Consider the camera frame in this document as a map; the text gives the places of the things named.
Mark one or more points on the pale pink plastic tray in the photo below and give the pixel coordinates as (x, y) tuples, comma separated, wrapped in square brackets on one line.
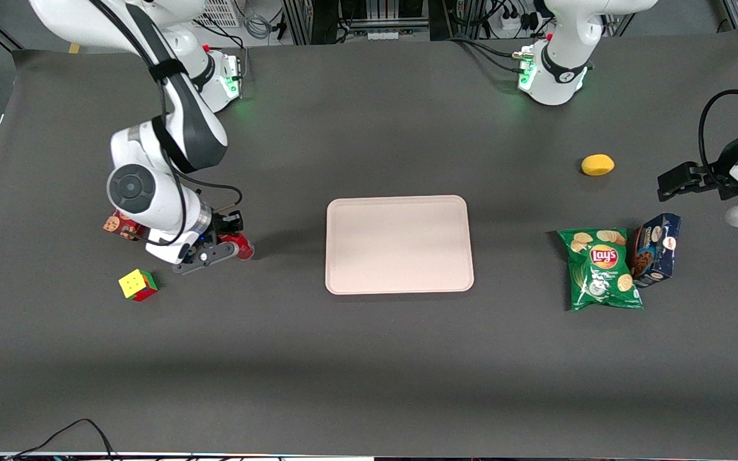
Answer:
[(400, 244)]

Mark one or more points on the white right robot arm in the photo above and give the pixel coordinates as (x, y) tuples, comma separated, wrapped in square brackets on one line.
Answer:
[(151, 198)]

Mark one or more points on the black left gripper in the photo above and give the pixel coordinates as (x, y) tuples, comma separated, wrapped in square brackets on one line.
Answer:
[(720, 171)]

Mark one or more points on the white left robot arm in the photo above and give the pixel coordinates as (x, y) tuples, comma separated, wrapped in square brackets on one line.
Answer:
[(555, 77)]

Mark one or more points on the colourful puzzle cube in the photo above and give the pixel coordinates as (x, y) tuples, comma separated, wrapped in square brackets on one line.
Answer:
[(137, 285)]

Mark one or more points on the red coke bottle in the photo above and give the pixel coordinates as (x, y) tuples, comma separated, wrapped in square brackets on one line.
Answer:
[(244, 245)]

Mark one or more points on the red cookie box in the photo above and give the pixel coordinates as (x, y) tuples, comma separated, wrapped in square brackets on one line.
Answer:
[(122, 227)]

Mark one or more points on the yellow lemon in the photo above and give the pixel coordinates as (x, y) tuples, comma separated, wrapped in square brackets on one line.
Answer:
[(598, 165)]

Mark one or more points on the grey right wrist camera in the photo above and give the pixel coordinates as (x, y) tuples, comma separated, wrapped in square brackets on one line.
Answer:
[(205, 257)]

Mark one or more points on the green Lays chips bag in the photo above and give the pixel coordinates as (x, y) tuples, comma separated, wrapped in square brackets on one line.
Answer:
[(603, 272)]

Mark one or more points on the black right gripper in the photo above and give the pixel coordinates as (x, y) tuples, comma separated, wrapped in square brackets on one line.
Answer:
[(223, 225)]

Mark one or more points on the aluminium frame rack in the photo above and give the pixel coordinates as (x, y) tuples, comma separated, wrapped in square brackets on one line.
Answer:
[(369, 16)]

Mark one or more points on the white power strip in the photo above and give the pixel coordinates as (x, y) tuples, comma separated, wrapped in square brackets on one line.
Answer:
[(517, 19)]

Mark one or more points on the white perforated box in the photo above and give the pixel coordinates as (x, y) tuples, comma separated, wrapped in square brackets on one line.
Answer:
[(221, 11)]

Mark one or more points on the blue cookie box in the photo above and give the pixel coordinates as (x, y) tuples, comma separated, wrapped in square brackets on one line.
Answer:
[(657, 253)]

